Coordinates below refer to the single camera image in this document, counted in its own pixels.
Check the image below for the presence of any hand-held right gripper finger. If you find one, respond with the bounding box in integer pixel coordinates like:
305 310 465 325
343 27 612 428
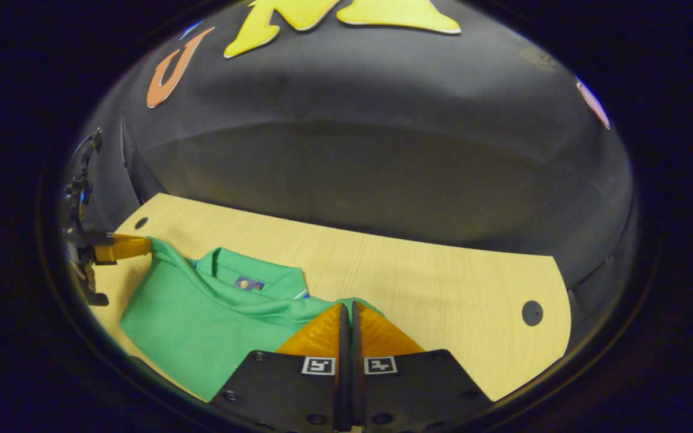
210 302 349 433
351 300 496 433

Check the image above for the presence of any green T-shirt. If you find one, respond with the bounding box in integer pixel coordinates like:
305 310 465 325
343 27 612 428
119 238 386 402

